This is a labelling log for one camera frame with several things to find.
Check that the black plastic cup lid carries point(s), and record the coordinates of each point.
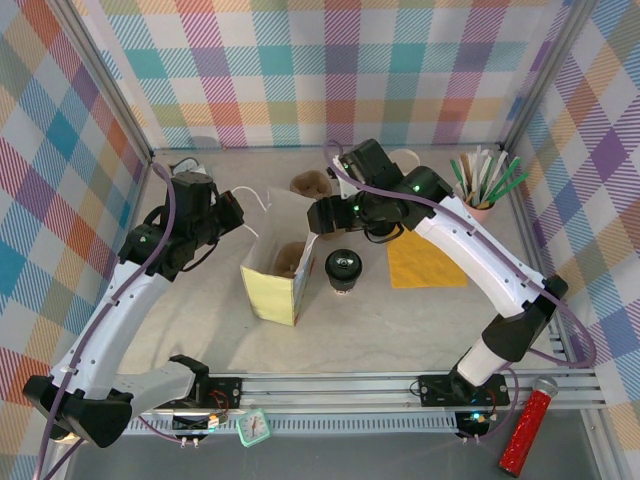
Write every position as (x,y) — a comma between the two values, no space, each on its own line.
(343,265)

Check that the yellow paper napkin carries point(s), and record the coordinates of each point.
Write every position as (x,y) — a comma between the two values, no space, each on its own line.
(425,270)

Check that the printed paper takeout bag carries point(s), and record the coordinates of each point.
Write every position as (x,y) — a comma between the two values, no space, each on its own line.
(272,300)

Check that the aluminium triple mounting rail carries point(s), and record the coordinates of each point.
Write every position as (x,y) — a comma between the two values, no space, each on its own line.
(325,390)

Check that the mint square alarm clock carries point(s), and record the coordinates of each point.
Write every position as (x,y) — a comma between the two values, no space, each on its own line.
(254,427)

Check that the black paper coffee cup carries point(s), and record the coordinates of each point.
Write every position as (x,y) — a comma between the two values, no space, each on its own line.
(344,287)

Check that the dark teal alarm clock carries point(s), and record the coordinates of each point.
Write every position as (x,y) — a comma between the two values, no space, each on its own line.
(185,165)

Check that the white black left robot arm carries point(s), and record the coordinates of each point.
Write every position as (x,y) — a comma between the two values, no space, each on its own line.
(115,320)

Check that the aluminium frame post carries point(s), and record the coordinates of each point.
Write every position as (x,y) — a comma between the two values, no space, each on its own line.
(542,75)
(105,75)

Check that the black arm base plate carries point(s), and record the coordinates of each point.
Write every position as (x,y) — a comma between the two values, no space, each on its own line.
(225,392)
(435,390)

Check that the red glitter toy microphone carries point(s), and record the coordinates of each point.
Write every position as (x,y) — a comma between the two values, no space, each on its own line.
(525,425)

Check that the white stirrer stick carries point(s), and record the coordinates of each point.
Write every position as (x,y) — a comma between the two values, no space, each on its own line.
(497,170)
(486,172)
(477,165)

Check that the black control board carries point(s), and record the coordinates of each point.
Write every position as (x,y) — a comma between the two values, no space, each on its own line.
(190,422)
(467,425)

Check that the brown wooden stirrer stick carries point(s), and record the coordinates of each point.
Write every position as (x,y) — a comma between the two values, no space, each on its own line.
(466,172)

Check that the green stirrer stick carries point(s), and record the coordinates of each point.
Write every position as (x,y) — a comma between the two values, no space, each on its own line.
(507,175)
(515,185)
(457,172)

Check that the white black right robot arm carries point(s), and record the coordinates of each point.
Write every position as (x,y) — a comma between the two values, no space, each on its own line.
(480,250)

